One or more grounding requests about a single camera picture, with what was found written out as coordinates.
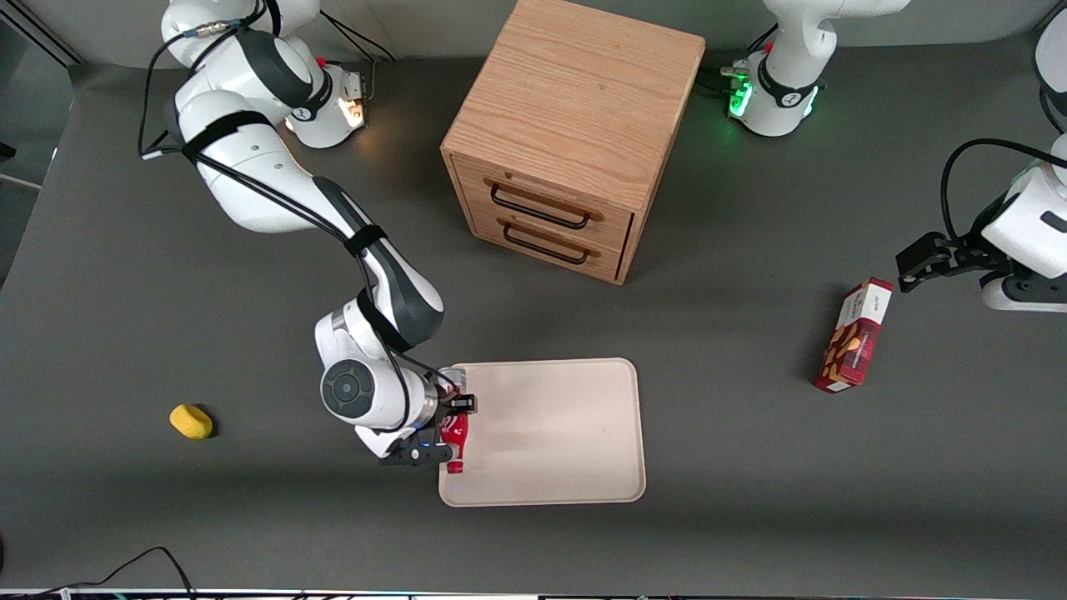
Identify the wooden drawer front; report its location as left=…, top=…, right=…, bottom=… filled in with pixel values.
left=450, top=153, right=635, bottom=253
left=465, top=202, right=628, bottom=284

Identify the black right base cable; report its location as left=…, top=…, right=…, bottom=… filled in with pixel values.
left=315, top=10, right=396, bottom=101

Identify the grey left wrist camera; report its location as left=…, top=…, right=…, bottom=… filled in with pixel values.
left=981, top=271, right=1067, bottom=314

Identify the beige rectangular tray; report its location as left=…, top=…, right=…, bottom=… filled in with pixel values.
left=438, top=357, right=648, bottom=508

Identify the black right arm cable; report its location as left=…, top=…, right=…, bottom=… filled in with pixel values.
left=138, top=0, right=459, bottom=434

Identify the black drawer handle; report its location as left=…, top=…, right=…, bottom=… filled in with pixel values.
left=502, top=220, right=591, bottom=267
left=489, top=182, right=592, bottom=231

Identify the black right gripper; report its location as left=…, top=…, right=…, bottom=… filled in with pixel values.
left=415, top=378, right=478, bottom=448

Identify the black cable on floor edge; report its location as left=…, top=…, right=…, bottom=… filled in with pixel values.
left=0, top=546, right=198, bottom=598

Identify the wooden drawer cabinet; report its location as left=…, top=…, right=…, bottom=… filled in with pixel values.
left=440, top=0, right=707, bottom=287

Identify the red snack box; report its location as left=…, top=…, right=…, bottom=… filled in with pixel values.
left=814, top=277, right=894, bottom=394

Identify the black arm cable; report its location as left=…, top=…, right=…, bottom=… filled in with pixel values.
left=138, top=0, right=459, bottom=434
left=940, top=137, right=1067, bottom=244

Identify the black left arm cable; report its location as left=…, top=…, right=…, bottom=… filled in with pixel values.
left=940, top=137, right=1067, bottom=244

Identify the red coke bottle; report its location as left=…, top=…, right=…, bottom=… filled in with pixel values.
left=438, top=366, right=470, bottom=475

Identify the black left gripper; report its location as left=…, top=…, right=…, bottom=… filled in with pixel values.
left=896, top=195, right=1015, bottom=293

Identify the yellow sponge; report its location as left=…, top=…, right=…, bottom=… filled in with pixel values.
left=168, top=403, right=214, bottom=440

